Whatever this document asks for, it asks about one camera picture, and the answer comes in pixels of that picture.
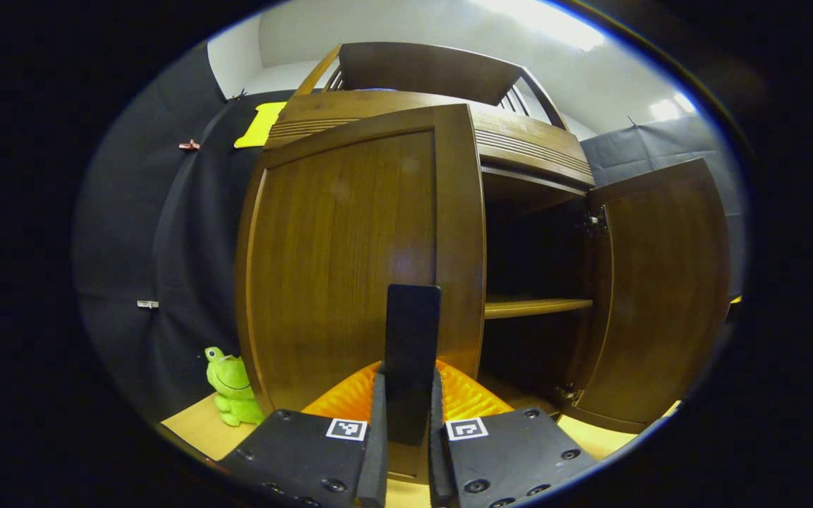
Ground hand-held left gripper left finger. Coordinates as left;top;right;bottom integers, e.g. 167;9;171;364
217;360;387;508

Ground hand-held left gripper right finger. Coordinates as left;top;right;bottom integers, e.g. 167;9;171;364
428;360;598;508

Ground wooden shoe cabinet door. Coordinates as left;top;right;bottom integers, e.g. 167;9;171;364
235;104;487;484
574;157;732;434

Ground wooden double-door shoe cabinet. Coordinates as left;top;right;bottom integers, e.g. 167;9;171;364
263;41;598;424

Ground wooden inner cabinet shelf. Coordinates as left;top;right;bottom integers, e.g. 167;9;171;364
484;296;594;320

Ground green frog plush toy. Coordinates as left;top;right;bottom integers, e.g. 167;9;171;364
205;346;266;428

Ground black backdrop cloth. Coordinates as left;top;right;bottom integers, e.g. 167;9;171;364
73;42;746;424

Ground small ceiling light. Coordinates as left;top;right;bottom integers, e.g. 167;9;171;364
650;92;697;121

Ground large ceiling light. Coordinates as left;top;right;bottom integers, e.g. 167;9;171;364
477;0;605;52

